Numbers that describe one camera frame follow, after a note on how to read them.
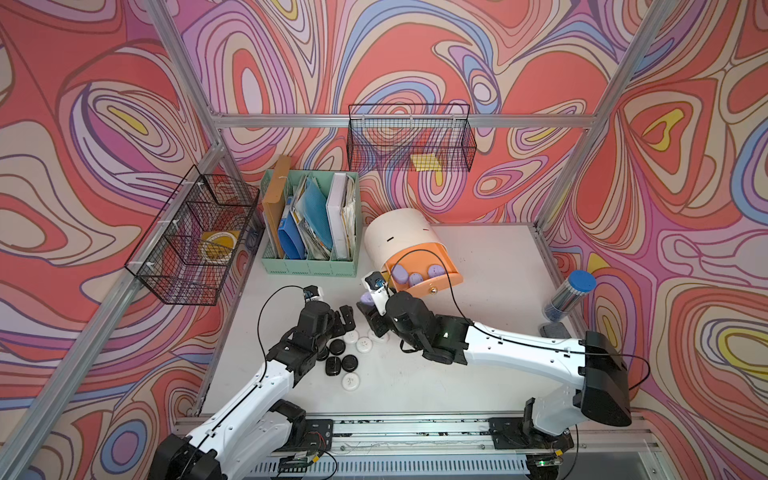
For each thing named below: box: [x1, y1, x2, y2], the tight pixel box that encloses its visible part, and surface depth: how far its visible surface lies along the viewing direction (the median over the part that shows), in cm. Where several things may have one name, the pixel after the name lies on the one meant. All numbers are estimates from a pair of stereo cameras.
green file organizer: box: [260, 169, 360, 277], surface depth 97 cm
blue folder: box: [278, 211, 307, 260], surface depth 95 cm
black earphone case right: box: [341, 354, 359, 372], surface depth 86 cm
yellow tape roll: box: [199, 232, 237, 263], surface depth 80 cm
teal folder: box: [296, 177, 333, 251], surface depth 95 cm
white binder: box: [326, 172, 355, 261], surface depth 96 cm
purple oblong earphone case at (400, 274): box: [392, 264, 409, 284], surface depth 84 cm
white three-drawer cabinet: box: [364, 208, 448, 272], surface depth 93 cm
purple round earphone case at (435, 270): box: [428, 264, 445, 278], surface depth 86 cm
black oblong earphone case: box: [325, 356, 342, 376], surface depth 86 cm
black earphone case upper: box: [329, 339, 346, 355], surface depth 88 cm
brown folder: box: [262, 155, 292, 259], surface depth 90 cm
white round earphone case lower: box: [341, 372, 361, 391], surface depth 82 cm
